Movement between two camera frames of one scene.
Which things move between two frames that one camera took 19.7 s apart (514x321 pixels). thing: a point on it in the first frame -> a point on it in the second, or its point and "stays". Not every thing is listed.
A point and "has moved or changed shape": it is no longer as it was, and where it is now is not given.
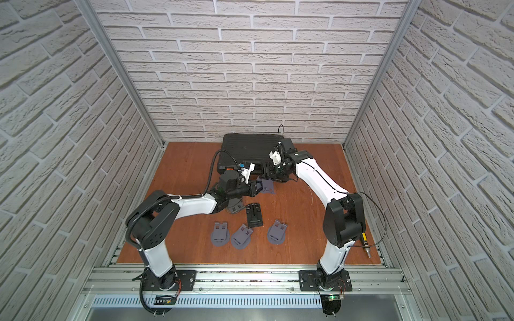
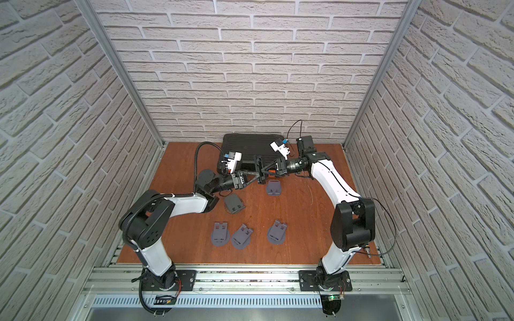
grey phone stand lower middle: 241,238 stays
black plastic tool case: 253,148 stays
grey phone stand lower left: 220,235 stays
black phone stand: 254,215 -> 260,169
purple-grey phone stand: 268,186 has moved or changed shape
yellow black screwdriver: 366,245 stays
